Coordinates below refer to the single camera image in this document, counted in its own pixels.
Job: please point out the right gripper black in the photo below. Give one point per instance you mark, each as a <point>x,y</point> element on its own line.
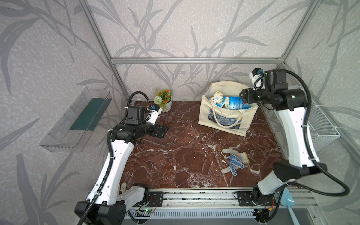
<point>247,95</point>

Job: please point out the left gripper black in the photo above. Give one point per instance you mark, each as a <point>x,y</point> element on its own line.
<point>155,133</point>

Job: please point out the blue tissue pack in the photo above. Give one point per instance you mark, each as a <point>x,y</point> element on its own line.
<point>218,99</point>
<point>235,103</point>

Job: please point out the blue tissue pack front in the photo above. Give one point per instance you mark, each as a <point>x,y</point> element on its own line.
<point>218,99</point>

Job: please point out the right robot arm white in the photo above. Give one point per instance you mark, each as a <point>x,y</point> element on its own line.
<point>290,105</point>

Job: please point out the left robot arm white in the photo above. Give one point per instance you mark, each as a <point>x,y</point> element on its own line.
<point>112,174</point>

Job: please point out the cream starry night canvas bag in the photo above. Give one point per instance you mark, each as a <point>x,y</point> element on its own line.
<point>231,121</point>

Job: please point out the white ribbed flower pot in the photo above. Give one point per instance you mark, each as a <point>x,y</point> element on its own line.
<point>167,106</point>

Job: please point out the artificial green flower plant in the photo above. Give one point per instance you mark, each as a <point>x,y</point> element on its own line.
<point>162,96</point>

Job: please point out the white knit glove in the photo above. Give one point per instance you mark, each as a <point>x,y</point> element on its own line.
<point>123,188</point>

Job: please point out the beige blue striped glove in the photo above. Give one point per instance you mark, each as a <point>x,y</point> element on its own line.
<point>237,160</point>

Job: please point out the light blue plastic scoop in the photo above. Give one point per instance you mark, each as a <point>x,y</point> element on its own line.
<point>288,201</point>

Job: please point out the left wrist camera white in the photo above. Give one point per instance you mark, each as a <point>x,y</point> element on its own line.
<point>155,111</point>

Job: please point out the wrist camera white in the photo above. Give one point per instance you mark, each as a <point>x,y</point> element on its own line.
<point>155,111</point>
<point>257,78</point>

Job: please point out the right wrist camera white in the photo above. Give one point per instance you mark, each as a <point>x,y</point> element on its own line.
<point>257,78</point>

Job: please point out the white wire mesh basket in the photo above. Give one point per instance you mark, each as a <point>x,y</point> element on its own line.
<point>322,130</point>

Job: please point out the clear plastic wall shelf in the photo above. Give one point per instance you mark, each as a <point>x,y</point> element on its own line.
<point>74,129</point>

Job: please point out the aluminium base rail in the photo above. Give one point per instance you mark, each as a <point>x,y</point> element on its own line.
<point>191,203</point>

